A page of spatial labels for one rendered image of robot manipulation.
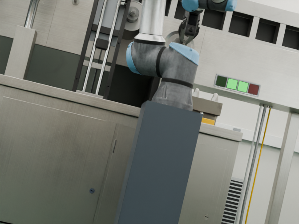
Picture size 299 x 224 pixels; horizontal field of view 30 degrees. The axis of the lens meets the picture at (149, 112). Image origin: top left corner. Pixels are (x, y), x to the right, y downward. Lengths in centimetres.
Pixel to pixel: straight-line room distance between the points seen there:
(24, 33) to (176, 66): 99
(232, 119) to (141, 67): 344
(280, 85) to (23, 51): 137
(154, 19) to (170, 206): 66
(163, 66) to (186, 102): 15
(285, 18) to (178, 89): 134
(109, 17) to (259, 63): 93
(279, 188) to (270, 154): 227
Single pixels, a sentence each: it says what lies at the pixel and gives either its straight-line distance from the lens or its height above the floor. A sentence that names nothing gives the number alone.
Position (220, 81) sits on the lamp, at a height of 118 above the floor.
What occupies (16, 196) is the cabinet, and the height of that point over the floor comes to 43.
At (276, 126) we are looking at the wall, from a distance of 554.
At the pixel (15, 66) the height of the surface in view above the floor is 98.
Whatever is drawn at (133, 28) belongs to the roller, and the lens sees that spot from 266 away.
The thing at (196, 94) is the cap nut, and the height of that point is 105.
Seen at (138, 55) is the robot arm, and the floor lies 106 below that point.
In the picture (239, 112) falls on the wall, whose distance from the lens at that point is 544.
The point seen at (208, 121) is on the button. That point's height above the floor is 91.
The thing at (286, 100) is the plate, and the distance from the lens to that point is 311.
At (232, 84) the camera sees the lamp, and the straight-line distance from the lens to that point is 302.
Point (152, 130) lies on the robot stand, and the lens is 189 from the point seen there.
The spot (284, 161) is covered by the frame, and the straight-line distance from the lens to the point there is 327.
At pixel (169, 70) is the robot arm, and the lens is 197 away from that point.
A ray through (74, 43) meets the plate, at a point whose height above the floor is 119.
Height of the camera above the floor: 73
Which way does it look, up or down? 4 degrees up
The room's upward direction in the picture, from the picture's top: 13 degrees clockwise
